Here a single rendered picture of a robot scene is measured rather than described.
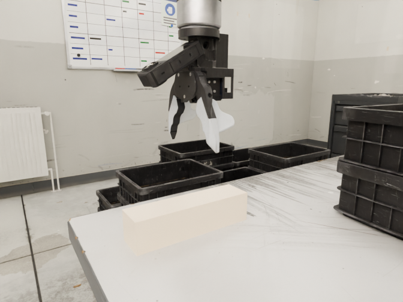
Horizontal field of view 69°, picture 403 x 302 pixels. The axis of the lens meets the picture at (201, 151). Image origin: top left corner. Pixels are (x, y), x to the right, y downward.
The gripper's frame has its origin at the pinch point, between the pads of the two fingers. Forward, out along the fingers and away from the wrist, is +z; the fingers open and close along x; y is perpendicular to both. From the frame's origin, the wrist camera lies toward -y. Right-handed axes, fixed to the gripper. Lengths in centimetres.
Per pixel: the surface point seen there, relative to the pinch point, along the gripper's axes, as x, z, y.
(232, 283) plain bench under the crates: -16.9, 16.4, -3.1
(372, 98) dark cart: 56, -2, 176
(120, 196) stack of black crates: 78, 38, 11
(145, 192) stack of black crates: 53, 28, 13
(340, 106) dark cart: 78, 4, 176
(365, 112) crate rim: -16.2, -6.1, 28.5
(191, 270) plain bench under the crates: -11.2, 16.4, -6.5
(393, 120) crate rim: -21.3, -5.2, 28.1
